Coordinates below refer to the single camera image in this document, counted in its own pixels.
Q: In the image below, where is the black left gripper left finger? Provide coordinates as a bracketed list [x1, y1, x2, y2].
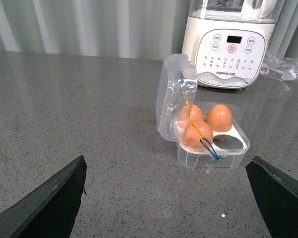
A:
[0, 155, 87, 238]

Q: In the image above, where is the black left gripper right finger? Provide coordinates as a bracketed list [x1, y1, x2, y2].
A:
[245, 156, 298, 238]

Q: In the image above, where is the clear plastic egg box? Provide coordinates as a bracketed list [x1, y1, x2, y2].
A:
[156, 54, 250, 169]

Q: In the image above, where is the brown egg back right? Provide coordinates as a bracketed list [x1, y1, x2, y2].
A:
[205, 104, 233, 132]

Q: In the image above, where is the brown egg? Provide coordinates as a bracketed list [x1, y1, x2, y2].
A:
[182, 120, 213, 149]
[205, 104, 233, 132]
[176, 105, 204, 129]

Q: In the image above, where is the brown egg front left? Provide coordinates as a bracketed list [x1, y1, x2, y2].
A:
[182, 120, 213, 149]

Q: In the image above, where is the brown egg back left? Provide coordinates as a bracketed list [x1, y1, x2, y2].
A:
[176, 105, 204, 129]

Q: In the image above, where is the blue rubber band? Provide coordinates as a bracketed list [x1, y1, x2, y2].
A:
[200, 137, 223, 162]

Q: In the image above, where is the yellow rubber band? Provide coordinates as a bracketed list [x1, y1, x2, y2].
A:
[185, 91, 203, 141]

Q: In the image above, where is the clear plastic bag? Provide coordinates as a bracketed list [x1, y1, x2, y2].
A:
[260, 52, 298, 82]

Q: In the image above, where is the white Joyoung blender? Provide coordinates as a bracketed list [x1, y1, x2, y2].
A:
[182, 0, 284, 89]

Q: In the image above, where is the white power cable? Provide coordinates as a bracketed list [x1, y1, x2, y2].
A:
[261, 63, 298, 81]

